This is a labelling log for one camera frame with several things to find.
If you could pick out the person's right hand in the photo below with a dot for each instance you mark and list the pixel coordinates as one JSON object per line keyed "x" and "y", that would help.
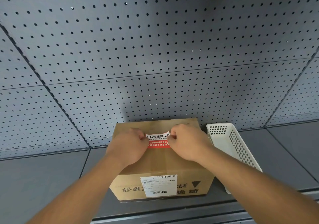
{"x": 192, "y": 141}

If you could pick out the person's left hand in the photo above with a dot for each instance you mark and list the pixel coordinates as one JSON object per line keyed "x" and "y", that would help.
{"x": 127, "y": 146}

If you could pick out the red white seal sticker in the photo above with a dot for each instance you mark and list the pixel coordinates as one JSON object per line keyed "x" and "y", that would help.
{"x": 158, "y": 141}

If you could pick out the grey metal shelf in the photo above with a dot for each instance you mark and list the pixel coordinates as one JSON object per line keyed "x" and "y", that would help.
{"x": 37, "y": 181}

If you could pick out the white perforated plastic basket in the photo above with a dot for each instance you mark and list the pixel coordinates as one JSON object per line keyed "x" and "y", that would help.
{"x": 229, "y": 141}

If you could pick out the white shipping label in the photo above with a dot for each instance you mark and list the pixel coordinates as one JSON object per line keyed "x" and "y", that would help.
{"x": 158, "y": 185}

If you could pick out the brown cardboard box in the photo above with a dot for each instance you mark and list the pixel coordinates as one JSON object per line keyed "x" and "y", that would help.
{"x": 162, "y": 164}

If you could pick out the grey pegboard back panel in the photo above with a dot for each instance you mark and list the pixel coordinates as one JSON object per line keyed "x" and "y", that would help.
{"x": 149, "y": 56}

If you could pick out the person's right forearm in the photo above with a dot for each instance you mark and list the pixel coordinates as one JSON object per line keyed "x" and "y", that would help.
{"x": 249, "y": 189}

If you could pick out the person's left forearm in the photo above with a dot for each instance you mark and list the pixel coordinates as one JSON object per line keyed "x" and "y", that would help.
{"x": 82, "y": 194}

